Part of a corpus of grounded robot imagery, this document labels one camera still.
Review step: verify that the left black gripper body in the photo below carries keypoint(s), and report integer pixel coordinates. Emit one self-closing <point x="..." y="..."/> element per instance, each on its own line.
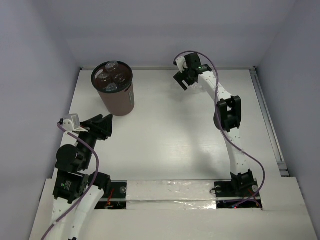
<point x="97" y="128"/>

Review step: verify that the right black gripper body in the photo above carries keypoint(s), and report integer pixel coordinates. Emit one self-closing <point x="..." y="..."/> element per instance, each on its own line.
<point x="190" y="81"/>

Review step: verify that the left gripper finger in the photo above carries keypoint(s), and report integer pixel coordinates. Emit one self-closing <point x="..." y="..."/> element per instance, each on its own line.
<point x="91" y="121"/>
<point x="106" y="125"/>

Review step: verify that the blue label bottle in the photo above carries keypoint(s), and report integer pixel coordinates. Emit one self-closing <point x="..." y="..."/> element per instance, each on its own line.
<point x="104" y="78"/>
<point x="112" y="87"/>

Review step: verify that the red label clear bottle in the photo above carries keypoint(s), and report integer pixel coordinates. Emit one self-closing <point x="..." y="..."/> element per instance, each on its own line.
<point x="120" y="79"/>

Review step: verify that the clear bottle blue cap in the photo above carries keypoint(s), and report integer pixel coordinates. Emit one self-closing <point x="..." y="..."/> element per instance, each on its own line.
<point x="112" y="66"/>

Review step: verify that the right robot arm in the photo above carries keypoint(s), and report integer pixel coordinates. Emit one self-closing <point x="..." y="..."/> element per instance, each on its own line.
<point x="227" y="119"/>

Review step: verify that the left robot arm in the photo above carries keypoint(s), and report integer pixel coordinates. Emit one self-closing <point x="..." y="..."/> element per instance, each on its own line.
<point x="78" y="185"/>

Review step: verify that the brown plastic waste bin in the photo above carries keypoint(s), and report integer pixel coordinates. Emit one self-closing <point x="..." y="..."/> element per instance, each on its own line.
<point x="121" y="102"/>

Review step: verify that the taped white front board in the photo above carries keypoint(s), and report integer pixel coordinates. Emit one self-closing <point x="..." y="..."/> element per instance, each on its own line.
<point x="170" y="195"/>

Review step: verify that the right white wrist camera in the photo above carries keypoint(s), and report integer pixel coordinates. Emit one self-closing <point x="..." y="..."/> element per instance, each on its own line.
<point x="180" y="63"/>

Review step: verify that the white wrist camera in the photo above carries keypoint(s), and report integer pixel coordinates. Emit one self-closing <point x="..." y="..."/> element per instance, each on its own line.
<point x="70" y="122"/>
<point x="180" y="63"/>

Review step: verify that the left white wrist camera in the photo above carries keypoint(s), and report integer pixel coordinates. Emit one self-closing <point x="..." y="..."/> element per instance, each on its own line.
<point x="70" y="122"/>

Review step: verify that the aluminium rail right edge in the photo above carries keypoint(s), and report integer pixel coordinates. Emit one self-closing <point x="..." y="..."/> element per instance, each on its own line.
<point x="282" y="166"/>

